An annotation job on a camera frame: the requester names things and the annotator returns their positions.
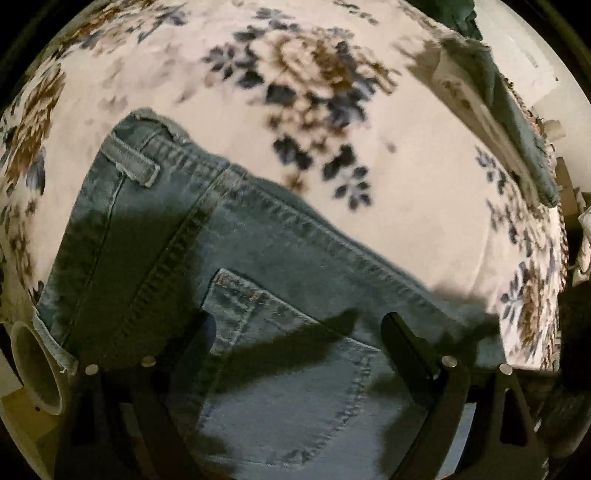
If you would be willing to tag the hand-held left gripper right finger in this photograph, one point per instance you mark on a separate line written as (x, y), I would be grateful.
(406, 344)

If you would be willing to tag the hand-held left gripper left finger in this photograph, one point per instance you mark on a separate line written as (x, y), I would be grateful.
(196, 339)

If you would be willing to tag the blue denim pants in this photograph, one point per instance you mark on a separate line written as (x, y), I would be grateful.
(258, 286)

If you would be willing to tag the grey cardboard tube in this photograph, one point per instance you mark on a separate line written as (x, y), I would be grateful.
(39, 369)

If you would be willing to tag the floral printed blanket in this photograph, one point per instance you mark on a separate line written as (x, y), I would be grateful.
(323, 115)

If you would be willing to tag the folded denim garment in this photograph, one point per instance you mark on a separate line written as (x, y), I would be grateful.
(517, 124)

